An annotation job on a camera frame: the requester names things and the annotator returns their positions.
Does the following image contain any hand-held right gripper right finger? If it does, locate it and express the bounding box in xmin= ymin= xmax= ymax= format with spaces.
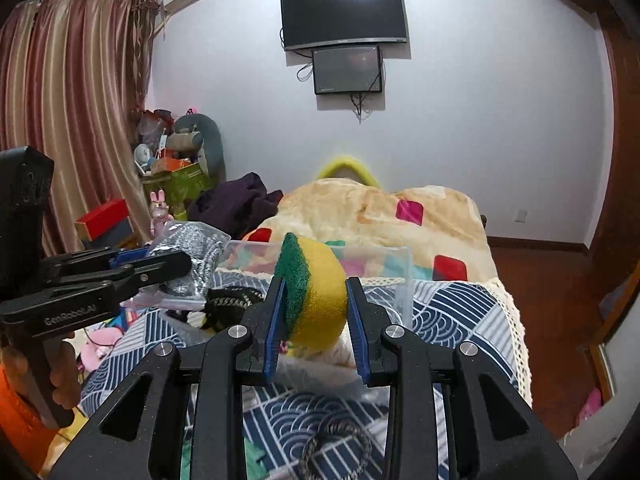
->
xmin=345 ymin=277 xmax=581 ymax=480

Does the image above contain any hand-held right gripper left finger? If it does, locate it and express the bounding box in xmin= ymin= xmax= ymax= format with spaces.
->
xmin=50 ymin=279 xmax=287 ymax=480

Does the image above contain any clear plastic storage box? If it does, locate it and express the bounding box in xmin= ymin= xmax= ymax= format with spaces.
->
xmin=214 ymin=239 xmax=417 ymax=331

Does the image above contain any green cardboard box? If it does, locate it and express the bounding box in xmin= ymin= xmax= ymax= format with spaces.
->
xmin=164 ymin=162 xmax=213 ymax=210

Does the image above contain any pink plastic toy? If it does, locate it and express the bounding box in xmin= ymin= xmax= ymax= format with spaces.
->
xmin=77 ymin=324 xmax=132 ymax=368

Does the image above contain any person's left hand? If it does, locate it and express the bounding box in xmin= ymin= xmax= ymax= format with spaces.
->
xmin=49 ymin=330 xmax=84 ymax=414

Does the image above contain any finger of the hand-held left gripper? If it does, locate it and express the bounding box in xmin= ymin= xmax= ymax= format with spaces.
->
xmin=42 ymin=247 xmax=152 ymax=281
xmin=0 ymin=251 xmax=194 ymax=332

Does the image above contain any large black wall television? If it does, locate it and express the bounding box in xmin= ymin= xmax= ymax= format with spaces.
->
xmin=279 ymin=0 xmax=408 ymax=52

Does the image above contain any grey braided cord loop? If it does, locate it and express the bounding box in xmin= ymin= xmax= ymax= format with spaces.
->
xmin=299 ymin=419 xmax=374 ymax=480

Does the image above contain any beige blanket with coloured squares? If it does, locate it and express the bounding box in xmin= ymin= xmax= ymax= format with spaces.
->
xmin=240 ymin=180 xmax=493 ymax=283

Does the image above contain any blue wave pattern bedspread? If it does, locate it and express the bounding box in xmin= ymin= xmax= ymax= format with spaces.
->
xmin=80 ymin=269 xmax=533 ymax=480

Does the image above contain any grey plush toy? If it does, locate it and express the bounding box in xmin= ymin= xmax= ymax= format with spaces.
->
xmin=167 ymin=113 xmax=226 ymax=188

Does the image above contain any dark purple cloth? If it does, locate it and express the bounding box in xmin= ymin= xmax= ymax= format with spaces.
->
xmin=187 ymin=172 xmax=285 ymax=241

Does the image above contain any red box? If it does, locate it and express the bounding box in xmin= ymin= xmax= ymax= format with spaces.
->
xmin=75 ymin=198 xmax=132 ymax=240

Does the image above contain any wooden door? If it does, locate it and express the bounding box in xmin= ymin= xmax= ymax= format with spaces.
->
xmin=582 ymin=10 xmax=640 ymax=406

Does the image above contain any black monitor cable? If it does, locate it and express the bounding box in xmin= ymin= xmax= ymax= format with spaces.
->
xmin=350 ymin=93 xmax=373 ymax=122

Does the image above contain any striped brown curtain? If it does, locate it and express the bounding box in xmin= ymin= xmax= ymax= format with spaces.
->
xmin=0 ymin=0 xmax=157 ymax=256

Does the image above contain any silver steel wool bag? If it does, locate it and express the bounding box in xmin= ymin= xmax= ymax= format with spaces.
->
xmin=131 ymin=221 xmax=232 ymax=311

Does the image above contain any pink bunny figure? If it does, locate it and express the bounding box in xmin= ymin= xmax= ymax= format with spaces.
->
xmin=149 ymin=189 xmax=175 ymax=235

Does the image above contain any small black wall monitor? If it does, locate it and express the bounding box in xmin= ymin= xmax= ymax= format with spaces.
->
xmin=312 ymin=45 xmax=384 ymax=96

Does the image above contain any yellow chair back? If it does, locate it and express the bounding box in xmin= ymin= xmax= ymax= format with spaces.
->
xmin=315 ymin=156 xmax=383 ymax=188

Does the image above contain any black braided rope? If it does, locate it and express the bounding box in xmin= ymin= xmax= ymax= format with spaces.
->
xmin=202 ymin=287 xmax=265 ymax=332

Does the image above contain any yellow green scrub sponge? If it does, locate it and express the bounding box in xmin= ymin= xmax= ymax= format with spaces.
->
xmin=272 ymin=232 xmax=349 ymax=354

